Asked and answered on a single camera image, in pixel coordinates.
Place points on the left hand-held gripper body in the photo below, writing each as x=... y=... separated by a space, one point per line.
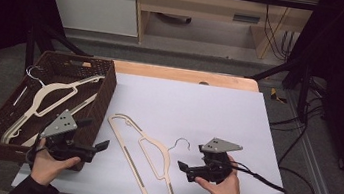
x=62 y=123

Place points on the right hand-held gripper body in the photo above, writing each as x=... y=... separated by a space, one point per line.
x=220 y=145

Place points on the beige clothes hanger metal hook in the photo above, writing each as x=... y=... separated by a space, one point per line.
x=157 y=143
x=50 y=88

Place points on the brown wicker basket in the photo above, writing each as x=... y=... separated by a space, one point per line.
x=60 y=62

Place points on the person's right hand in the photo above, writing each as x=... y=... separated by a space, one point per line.
x=226 y=191

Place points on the person's left hand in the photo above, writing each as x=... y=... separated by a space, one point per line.
x=47 y=169

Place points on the white paper sheet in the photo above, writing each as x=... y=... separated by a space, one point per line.
x=191 y=113

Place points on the yellow and black tool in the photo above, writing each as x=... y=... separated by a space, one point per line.
x=276 y=95

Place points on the wooden table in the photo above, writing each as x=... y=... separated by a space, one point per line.
x=179 y=75

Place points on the black metal stand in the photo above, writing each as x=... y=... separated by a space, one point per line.
x=302 y=90
x=30 y=51

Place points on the light wooden desk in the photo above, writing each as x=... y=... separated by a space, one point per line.
x=199 y=4

